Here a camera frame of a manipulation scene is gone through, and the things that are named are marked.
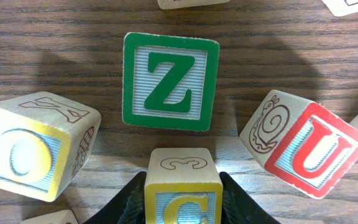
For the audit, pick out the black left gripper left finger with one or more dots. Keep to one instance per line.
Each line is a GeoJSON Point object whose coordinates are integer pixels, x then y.
{"type": "Point", "coordinates": [126, 207]}

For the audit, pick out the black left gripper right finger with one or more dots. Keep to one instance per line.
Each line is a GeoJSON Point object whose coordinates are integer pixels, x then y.
{"type": "Point", "coordinates": [239, 207]}

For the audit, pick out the yellow C block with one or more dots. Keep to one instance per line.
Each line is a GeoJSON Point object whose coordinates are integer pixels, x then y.
{"type": "Point", "coordinates": [182, 186]}

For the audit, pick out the yellow O block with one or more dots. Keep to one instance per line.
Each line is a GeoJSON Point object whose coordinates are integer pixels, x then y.
{"type": "Point", "coordinates": [45, 140]}

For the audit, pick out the green R block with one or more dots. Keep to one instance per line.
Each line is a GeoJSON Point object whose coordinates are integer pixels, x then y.
{"type": "Point", "coordinates": [176, 4]}

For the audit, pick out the red A block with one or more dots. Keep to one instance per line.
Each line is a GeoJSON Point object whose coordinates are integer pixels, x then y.
{"type": "Point", "coordinates": [61, 217]}

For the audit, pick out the red U block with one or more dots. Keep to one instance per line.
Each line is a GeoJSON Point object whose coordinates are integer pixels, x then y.
{"type": "Point", "coordinates": [301, 142]}

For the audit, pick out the green Z block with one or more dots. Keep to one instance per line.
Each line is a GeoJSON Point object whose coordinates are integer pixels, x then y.
{"type": "Point", "coordinates": [169, 82]}

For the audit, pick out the red E block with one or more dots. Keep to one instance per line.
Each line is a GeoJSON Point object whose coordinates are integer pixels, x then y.
{"type": "Point", "coordinates": [342, 7]}

